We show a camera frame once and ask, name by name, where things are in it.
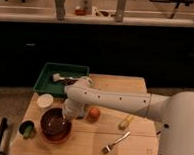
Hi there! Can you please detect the green plastic tray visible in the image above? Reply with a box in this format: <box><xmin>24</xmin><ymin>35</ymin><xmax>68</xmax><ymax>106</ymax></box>
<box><xmin>33</xmin><ymin>62</ymin><xmax>89</xmax><ymax>98</ymax></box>

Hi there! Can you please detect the orange white bottle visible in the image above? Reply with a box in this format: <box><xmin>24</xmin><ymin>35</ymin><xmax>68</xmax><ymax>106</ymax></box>
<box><xmin>74</xmin><ymin>0</ymin><xmax>92</xmax><ymax>16</ymax></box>

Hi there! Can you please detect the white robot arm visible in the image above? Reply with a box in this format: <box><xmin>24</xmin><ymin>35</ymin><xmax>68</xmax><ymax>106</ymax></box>
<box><xmin>62</xmin><ymin>77</ymin><xmax>194</xmax><ymax>155</ymax></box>

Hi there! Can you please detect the dark green cup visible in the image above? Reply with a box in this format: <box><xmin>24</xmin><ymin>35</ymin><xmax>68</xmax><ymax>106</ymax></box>
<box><xmin>19</xmin><ymin>120</ymin><xmax>36</xmax><ymax>139</ymax></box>

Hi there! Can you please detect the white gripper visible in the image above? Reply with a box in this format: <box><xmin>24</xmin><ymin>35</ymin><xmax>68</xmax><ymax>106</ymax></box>
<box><xmin>62</xmin><ymin>99</ymin><xmax>85</xmax><ymax>120</ymax></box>

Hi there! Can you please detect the white object in tray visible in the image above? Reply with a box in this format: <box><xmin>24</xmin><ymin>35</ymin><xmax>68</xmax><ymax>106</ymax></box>
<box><xmin>52</xmin><ymin>73</ymin><xmax>77</xmax><ymax>84</ymax></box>

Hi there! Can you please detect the orange fruit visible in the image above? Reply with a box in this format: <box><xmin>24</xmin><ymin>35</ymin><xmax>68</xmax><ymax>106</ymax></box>
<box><xmin>88</xmin><ymin>107</ymin><xmax>100</xmax><ymax>120</ymax></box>

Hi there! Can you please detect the small white bowl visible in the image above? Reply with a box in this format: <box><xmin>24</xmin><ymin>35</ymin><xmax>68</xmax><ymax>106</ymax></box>
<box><xmin>37</xmin><ymin>93</ymin><xmax>54</xmax><ymax>109</ymax></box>

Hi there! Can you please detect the silver fork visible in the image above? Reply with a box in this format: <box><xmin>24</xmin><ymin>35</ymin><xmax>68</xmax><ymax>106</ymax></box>
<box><xmin>101</xmin><ymin>131</ymin><xmax>131</xmax><ymax>154</ymax></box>

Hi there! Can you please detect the dark brown bowl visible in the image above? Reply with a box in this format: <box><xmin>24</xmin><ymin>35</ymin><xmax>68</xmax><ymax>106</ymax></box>
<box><xmin>40</xmin><ymin>107</ymin><xmax>72</xmax><ymax>137</ymax></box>

